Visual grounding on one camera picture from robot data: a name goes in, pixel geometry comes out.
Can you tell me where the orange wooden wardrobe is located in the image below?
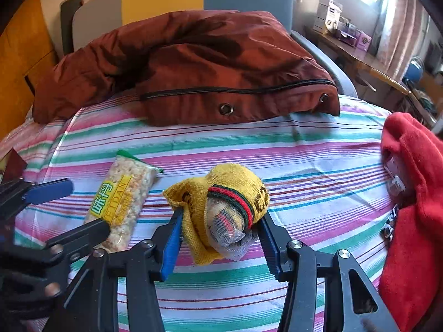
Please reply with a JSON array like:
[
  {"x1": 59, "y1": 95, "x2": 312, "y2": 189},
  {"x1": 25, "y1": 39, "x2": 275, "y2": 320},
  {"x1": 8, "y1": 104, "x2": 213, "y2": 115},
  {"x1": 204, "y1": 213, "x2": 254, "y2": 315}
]
[{"x1": 0, "y1": 0, "x2": 59, "y2": 139}]

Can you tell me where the gold metal tin tray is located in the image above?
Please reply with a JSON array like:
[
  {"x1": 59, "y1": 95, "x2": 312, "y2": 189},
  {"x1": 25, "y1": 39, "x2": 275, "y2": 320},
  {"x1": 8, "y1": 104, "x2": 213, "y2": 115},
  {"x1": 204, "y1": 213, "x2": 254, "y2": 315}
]
[{"x1": 0, "y1": 148, "x2": 27, "y2": 182}]

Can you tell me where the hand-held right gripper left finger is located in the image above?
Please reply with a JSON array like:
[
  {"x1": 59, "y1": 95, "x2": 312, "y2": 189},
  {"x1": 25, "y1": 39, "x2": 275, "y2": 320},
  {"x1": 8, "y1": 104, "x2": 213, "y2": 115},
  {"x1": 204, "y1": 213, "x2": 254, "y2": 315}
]
[{"x1": 52, "y1": 208, "x2": 184, "y2": 332}]

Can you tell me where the small purple box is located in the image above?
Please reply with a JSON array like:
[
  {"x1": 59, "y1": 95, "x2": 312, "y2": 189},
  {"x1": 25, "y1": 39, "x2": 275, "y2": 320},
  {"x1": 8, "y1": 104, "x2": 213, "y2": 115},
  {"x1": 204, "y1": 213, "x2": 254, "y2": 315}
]
[{"x1": 355, "y1": 31, "x2": 372, "y2": 52}]

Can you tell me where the black and white patterned cloth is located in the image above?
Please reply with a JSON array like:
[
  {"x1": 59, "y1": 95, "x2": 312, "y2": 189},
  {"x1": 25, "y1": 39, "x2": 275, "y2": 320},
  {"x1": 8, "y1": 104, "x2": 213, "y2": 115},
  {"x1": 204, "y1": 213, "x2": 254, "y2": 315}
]
[{"x1": 380, "y1": 206, "x2": 398, "y2": 239}]

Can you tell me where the blue round ball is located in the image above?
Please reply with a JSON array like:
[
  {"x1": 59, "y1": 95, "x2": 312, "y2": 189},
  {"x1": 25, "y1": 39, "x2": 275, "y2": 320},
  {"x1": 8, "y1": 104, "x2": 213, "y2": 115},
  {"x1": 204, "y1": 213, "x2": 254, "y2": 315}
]
[{"x1": 403, "y1": 57, "x2": 424, "y2": 84}]

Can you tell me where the yellow knitted sock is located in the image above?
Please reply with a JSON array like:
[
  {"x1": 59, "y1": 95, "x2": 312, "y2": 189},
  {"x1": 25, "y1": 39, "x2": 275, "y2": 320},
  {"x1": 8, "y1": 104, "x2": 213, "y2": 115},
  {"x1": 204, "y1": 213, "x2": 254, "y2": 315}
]
[{"x1": 163, "y1": 162, "x2": 270, "y2": 266}]

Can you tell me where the pink patterned curtain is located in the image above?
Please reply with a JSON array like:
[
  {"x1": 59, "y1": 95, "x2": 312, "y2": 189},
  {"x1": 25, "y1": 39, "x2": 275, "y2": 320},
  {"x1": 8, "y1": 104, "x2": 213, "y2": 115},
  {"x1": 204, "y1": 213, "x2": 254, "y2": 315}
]
[{"x1": 375, "y1": 0, "x2": 430, "y2": 84}]

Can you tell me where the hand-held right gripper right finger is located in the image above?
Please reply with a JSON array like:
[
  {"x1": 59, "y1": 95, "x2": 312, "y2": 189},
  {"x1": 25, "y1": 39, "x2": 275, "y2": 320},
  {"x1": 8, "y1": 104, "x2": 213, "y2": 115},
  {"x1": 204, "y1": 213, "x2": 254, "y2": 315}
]
[{"x1": 255, "y1": 212, "x2": 398, "y2": 332}]

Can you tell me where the red fleece cloth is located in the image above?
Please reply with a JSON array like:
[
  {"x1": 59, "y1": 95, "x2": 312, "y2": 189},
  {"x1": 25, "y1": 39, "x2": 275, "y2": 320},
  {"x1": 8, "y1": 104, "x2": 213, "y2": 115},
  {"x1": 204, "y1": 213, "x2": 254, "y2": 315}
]
[{"x1": 378, "y1": 111, "x2": 443, "y2": 332}]

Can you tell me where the striped cloth covered desktop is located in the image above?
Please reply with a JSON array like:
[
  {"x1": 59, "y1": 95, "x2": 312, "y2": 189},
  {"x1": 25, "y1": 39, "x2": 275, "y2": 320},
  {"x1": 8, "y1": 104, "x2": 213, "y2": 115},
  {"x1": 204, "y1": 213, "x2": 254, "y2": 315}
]
[{"x1": 0, "y1": 92, "x2": 402, "y2": 332}]

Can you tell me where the small clear plastic packet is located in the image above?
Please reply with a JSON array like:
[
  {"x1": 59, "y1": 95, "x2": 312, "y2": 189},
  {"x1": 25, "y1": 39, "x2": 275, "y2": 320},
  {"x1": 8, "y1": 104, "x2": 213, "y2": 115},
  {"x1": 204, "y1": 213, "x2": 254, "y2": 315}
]
[{"x1": 384, "y1": 155, "x2": 406, "y2": 194}]

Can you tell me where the white appliance box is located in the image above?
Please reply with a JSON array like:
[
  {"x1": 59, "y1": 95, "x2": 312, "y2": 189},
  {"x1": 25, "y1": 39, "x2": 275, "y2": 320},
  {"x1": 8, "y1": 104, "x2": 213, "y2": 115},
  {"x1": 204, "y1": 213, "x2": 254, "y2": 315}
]
[{"x1": 313, "y1": 0, "x2": 343, "y2": 35}]

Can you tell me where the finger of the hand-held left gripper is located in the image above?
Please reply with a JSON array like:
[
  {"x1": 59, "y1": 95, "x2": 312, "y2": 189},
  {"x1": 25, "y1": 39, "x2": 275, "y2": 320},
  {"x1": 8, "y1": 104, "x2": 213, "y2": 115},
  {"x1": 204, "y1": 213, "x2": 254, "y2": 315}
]
[
  {"x1": 0, "y1": 179, "x2": 74, "y2": 220},
  {"x1": 43, "y1": 219, "x2": 111, "y2": 261}
]

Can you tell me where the brown padded jacket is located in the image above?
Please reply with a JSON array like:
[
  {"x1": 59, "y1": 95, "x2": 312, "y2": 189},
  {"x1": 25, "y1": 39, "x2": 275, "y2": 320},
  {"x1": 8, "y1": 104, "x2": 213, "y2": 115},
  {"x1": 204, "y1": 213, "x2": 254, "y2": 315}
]
[{"x1": 33, "y1": 10, "x2": 341, "y2": 127}]

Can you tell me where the rice cracker packet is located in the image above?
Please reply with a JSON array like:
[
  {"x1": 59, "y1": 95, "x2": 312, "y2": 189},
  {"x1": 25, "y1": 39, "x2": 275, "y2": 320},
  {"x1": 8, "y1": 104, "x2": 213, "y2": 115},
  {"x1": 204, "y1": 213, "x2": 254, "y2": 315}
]
[{"x1": 84, "y1": 149, "x2": 163, "y2": 254}]

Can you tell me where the black rolled mat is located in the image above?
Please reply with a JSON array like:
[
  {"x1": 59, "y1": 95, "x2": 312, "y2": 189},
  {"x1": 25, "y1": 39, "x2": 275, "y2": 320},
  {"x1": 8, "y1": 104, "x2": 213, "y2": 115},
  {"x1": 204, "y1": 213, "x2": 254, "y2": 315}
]
[{"x1": 60, "y1": 0, "x2": 84, "y2": 56}]

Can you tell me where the wooden side desk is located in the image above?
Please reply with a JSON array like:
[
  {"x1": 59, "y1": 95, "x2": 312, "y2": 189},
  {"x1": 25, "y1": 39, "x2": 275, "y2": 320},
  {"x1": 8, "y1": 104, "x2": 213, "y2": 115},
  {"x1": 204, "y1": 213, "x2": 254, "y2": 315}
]
[{"x1": 305, "y1": 24, "x2": 438, "y2": 125}]

